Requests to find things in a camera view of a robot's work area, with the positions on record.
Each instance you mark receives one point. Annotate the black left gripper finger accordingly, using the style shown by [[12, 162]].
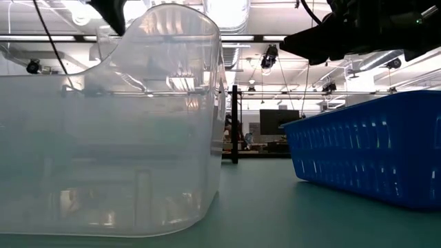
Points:
[[110, 13]]

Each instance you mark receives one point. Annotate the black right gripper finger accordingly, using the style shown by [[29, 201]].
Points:
[[317, 41]]

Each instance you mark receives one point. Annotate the blue slotted plastic basket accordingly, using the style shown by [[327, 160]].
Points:
[[361, 155]]

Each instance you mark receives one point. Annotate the clear plastic storage bin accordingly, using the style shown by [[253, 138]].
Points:
[[120, 155]]

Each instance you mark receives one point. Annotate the black overhead bar with lights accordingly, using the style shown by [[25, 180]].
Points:
[[255, 38]]

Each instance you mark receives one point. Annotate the black computer monitor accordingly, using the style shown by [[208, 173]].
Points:
[[279, 122]]

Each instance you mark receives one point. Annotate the black hanging ceiling camera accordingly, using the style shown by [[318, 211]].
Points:
[[269, 56], [393, 63], [329, 87], [33, 66]]

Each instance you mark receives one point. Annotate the black frame wooden shelf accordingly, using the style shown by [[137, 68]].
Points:
[[235, 124]]

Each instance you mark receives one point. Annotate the black table frame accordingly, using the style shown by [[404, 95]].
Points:
[[262, 155]]

